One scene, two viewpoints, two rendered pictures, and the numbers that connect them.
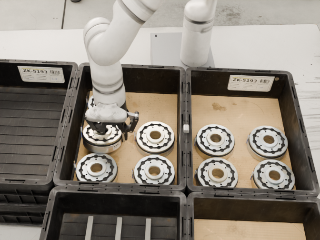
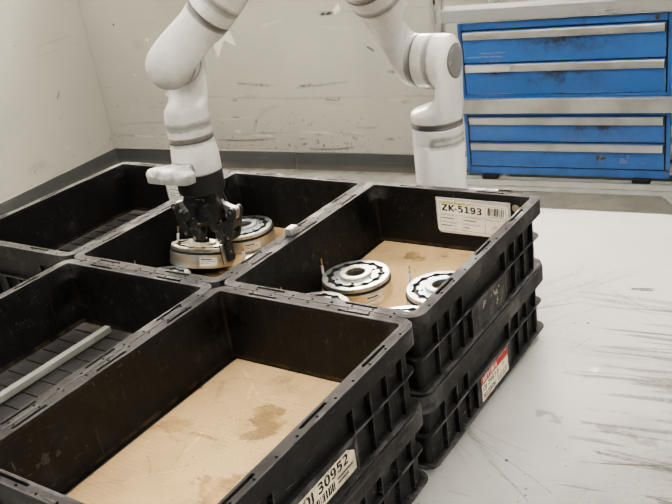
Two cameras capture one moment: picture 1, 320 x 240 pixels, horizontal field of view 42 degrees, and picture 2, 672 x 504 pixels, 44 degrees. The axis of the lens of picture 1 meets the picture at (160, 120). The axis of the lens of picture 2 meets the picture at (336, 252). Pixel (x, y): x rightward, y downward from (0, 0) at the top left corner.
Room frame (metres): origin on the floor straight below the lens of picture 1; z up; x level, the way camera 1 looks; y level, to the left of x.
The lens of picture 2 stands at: (-0.25, -0.79, 1.39)
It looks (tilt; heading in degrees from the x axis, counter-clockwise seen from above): 23 degrees down; 36
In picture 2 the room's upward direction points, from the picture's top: 8 degrees counter-clockwise
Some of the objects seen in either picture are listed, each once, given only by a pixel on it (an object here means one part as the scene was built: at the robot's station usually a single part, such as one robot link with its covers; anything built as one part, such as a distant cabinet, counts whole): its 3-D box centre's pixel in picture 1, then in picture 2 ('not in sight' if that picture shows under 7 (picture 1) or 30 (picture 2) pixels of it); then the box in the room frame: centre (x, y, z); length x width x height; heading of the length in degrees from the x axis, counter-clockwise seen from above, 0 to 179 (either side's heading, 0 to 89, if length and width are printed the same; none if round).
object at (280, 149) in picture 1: (268, 141); (442, 288); (0.66, -0.29, 0.86); 0.10 x 0.10 x 0.01
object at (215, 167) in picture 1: (217, 174); not in sight; (0.55, -0.15, 0.86); 0.05 x 0.05 x 0.01
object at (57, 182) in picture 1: (126, 121); (228, 224); (0.66, 0.08, 0.92); 0.40 x 0.30 x 0.02; 0
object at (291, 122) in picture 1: (241, 138); (394, 276); (0.66, -0.22, 0.87); 0.40 x 0.30 x 0.11; 0
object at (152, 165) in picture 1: (154, 171); not in sight; (0.55, 0.01, 0.86); 0.05 x 0.05 x 0.01
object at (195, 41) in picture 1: (196, 37); (440, 169); (1.04, -0.10, 0.89); 0.09 x 0.09 x 0.17; 14
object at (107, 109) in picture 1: (107, 95); (186, 155); (0.64, 0.12, 1.04); 0.11 x 0.09 x 0.06; 0
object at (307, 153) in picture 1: (244, 126); (390, 244); (0.66, -0.22, 0.92); 0.40 x 0.30 x 0.02; 0
